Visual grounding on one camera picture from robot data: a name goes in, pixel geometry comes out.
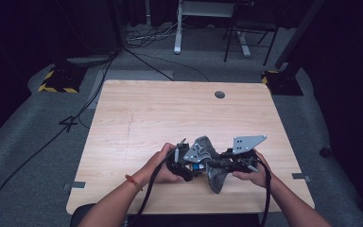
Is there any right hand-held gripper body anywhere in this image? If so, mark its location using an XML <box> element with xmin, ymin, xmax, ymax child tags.
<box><xmin>221</xmin><ymin>134</ymin><xmax>268</xmax><ymax>175</ymax></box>

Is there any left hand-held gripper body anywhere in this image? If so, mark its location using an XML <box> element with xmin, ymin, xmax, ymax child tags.
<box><xmin>164</xmin><ymin>137</ymin><xmax>213</xmax><ymax>183</ymax></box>

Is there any grey fluffy cloth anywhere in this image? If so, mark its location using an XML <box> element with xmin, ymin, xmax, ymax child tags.
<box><xmin>193</xmin><ymin>135</ymin><xmax>234</xmax><ymax>195</ymax></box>

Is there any person's left hand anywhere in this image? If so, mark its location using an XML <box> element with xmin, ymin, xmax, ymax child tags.
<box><xmin>144</xmin><ymin>142</ymin><xmax>186</xmax><ymax>184</ymax></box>

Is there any person's right hand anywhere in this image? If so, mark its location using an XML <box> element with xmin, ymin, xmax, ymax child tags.
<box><xmin>232</xmin><ymin>149</ymin><xmax>274</xmax><ymax>189</ymax></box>

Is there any person's dark clothing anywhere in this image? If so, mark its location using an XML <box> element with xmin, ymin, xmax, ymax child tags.
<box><xmin>70</xmin><ymin>202</ymin><xmax>261</xmax><ymax>227</ymax></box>

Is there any grey floor tape strip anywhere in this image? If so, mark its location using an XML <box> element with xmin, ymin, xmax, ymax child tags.
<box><xmin>62</xmin><ymin>181</ymin><xmax>87</xmax><ymax>191</ymax></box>
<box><xmin>291</xmin><ymin>172</ymin><xmax>313</xmax><ymax>183</ymax></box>

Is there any yellow-black striped stand base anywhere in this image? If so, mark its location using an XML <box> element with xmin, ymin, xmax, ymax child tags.
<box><xmin>37</xmin><ymin>64</ymin><xmax>88</xmax><ymax>95</ymax></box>
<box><xmin>260</xmin><ymin>69</ymin><xmax>304</xmax><ymax>96</ymax></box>

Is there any small black floor object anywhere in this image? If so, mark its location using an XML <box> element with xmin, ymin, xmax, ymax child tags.
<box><xmin>320</xmin><ymin>145</ymin><xmax>333</xmax><ymax>159</ymax></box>

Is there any black chair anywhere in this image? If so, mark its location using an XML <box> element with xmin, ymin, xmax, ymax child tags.
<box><xmin>222</xmin><ymin>0</ymin><xmax>281</xmax><ymax>67</ymax></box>

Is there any slanted dark metal pole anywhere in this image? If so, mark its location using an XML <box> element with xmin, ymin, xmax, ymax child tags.
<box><xmin>275</xmin><ymin>0</ymin><xmax>327</xmax><ymax>70</ymax></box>

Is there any flat grey stand base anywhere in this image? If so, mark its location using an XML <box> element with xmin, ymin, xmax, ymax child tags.
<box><xmin>65</xmin><ymin>55</ymin><xmax>116</xmax><ymax>68</ymax></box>

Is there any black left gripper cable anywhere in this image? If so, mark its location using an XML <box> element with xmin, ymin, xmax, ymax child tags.
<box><xmin>127</xmin><ymin>148</ymin><xmax>180</xmax><ymax>227</ymax></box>

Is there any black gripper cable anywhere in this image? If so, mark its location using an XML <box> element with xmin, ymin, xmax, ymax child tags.
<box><xmin>257</xmin><ymin>157</ymin><xmax>273</xmax><ymax>227</ymax></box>
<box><xmin>127</xmin><ymin>148</ymin><xmax>180</xmax><ymax>227</ymax></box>

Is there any orange bracelet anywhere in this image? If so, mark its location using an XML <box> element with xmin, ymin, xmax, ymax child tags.
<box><xmin>124</xmin><ymin>173</ymin><xmax>144</xmax><ymax>192</ymax></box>

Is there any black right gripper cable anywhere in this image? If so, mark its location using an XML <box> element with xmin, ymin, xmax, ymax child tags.
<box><xmin>257</xmin><ymin>157</ymin><xmax>273</xmax><ymax>227</ymax></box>

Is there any thin black floor cable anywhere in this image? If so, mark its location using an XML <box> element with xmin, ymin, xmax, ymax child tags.
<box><xmin>124</xmin><ymin>46</ymin><xmax>211</xmax><ymax>83</ymax></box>

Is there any white desk frame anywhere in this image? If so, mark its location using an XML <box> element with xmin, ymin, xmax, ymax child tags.
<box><xmin>173</xmin><ymin>0</ymin><xmax>253</xmax><ymax>59</ymax></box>

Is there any bundle of floor cables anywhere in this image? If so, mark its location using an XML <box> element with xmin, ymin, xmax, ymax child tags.
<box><xmin>125</xmin><ymin>22</ymin><xmax>179</xmax><ymax>50</ymax></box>

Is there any long black floor cable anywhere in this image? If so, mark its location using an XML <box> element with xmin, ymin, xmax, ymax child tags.
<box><xmin>0</xmin><ymin>50</ymin><xmax>121</xmax><ymax>227</ymax></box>

